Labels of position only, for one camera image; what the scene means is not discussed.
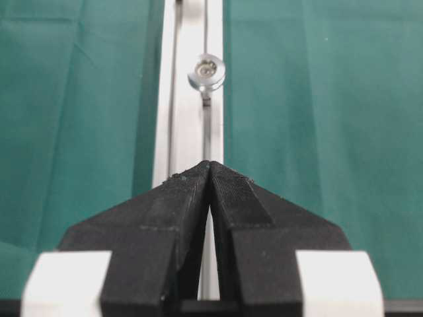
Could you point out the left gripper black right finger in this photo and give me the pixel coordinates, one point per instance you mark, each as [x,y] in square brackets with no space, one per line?
[256,236]

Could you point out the aluminium extrusion rail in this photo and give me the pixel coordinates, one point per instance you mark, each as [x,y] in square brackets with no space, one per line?
[189,125]

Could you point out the green cloth mat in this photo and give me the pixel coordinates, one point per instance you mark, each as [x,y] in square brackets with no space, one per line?
[323,106]

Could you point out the clear pulley shaft left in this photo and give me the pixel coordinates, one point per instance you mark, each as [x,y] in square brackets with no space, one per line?
[207,76]

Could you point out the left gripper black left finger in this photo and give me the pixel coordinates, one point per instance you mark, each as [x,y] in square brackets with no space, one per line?
[156,240]

